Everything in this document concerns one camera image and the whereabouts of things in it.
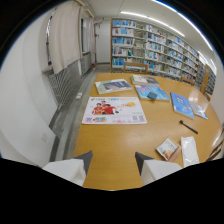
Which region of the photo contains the small dark blue case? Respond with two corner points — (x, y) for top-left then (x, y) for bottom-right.
(146, 91), (158, 101)

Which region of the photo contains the metal radiator grille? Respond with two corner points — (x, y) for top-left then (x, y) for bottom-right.
(47, 59), (83, 108)

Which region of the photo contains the black marker pen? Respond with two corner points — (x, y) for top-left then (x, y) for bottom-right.
(179, 119), (199, 135)

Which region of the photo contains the blue cover book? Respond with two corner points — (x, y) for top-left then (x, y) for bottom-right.
(169, 91), (196, 120)

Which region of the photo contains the grey-blue thin booklet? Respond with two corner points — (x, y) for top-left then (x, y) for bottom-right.
(189, 101), (209, 121)

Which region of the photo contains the wooden chair at table edge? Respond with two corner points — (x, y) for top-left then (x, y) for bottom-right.
(205, 122), (224, 163)

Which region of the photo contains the teal pink cover magazine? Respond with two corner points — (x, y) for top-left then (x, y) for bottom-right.
(134, 84), (171, 102)

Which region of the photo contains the grey-green cover magazine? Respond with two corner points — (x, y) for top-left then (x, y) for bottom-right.
(94, 78), (134, 95)

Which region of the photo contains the long library bookshelf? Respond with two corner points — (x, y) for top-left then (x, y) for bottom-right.
(110, 17), (206, 83)

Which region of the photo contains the cream window curtain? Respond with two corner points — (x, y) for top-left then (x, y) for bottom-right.
(48, 4), (84, 75)

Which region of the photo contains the China Post EMS advertisement sheet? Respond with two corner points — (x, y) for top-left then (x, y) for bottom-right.
(81, 96), (148, 126)

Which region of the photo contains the brown white snack packet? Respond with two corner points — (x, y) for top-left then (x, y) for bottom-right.
(155, 137), (182, 163)

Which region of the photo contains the white plastic wipe packet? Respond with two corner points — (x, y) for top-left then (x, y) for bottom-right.
(180, 135), (201, 168)

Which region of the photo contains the dark green cover book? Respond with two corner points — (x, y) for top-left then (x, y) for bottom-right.
(130, 74), (161, 88)

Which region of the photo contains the wooden chair with open back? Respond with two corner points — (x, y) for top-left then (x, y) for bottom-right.
(122, 61), (150, 75)

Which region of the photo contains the wooden bookshelf end panel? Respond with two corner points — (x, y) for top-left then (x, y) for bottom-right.
(199, 64), (212, 96)

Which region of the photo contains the wooden chair backrest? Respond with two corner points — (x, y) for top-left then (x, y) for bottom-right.
(180, 76), (196, 87)

